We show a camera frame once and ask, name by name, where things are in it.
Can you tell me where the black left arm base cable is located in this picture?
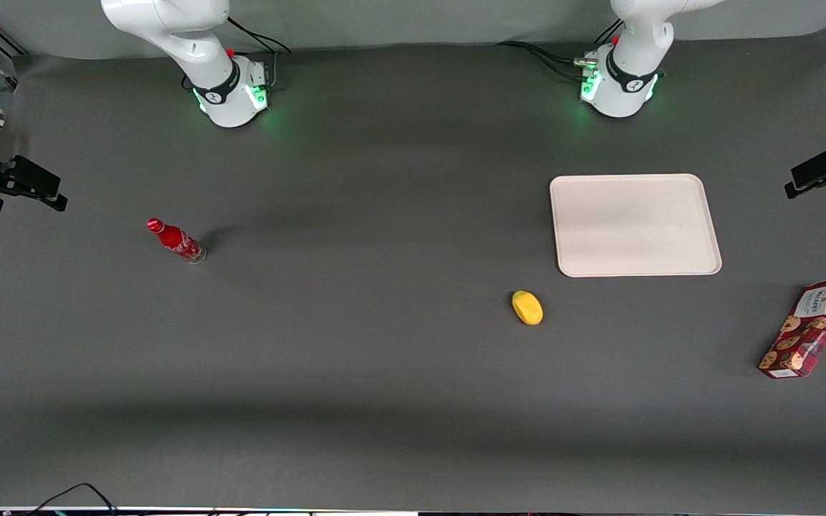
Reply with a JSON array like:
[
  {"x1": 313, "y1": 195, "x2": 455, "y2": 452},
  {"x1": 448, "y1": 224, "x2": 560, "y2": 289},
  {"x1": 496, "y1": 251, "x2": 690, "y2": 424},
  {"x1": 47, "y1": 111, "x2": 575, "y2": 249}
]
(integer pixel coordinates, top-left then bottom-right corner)
[{"x1": 496, "y1": 19, "x2": 626, "y2": 81}]

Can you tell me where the black right arm base cable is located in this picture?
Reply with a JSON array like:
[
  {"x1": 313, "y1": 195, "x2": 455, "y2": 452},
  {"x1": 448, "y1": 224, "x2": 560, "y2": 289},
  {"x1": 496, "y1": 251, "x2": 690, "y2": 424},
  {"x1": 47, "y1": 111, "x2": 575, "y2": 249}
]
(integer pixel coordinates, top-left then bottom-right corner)
[{"x1": 227, "y1": 17, "x2": 293, "y2": 91}]

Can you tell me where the yellow lemon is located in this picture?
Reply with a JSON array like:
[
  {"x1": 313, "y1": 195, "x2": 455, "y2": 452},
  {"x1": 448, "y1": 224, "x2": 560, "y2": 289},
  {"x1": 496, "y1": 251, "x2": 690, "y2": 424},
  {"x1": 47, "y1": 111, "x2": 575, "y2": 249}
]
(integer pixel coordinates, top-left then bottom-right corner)
[{"x1": 511, "y1": 290, "x2": 544, "y2": 327}]

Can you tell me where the thin black cable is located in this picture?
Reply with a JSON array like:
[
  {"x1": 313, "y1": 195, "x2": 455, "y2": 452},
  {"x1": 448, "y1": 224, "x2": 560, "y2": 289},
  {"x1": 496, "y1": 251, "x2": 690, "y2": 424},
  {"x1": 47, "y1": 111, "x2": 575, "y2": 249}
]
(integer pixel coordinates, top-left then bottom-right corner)
[{"x1": 24, "y1": 482, "x2": 121, "y2": 516}]

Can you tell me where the red cola bottle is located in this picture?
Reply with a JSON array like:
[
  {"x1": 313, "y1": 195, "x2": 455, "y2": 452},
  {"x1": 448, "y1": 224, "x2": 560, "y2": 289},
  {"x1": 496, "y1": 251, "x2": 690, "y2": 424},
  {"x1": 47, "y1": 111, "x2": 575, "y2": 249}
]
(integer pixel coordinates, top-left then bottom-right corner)
[{"x1": 146, "y1": 217, "x2": 207, "y2": 264}]

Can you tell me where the beige plastic tray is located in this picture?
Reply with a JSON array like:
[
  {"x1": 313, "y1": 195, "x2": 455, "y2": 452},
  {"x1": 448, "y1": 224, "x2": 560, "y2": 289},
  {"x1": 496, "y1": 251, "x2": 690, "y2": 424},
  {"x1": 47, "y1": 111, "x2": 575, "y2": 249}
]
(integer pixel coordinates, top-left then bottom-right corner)
[{"x1": 549, "y1": 173, "x2": 723, "y2": 277}]

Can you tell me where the dark grey table mat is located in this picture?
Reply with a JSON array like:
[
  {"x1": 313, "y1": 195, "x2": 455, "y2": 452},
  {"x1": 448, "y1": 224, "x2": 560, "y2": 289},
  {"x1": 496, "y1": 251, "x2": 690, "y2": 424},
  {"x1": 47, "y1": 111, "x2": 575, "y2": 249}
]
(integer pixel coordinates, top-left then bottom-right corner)
[{"x1": 0, "y1": 27, "x2": 826, "y2": 514}]

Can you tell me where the black arm base cable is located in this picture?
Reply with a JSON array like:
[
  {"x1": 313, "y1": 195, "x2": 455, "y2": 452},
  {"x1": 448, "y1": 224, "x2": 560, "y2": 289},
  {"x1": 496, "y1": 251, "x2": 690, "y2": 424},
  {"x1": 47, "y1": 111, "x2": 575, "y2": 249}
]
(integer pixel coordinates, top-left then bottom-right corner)
[
  {"x1": 496, "y1": 19, "x2": 626, "y2": 81},
  {"x1": 227, "y1": 17, "x2": 293, "y2": 91}
]

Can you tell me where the red cookie box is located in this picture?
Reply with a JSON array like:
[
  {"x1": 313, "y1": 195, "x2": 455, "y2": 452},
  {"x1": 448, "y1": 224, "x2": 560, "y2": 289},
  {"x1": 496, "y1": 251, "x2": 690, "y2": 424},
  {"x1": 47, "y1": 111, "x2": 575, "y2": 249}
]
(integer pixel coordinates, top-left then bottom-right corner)
[{"x1": 758, "y1": 279, "x2": 826, "y2": 380}]

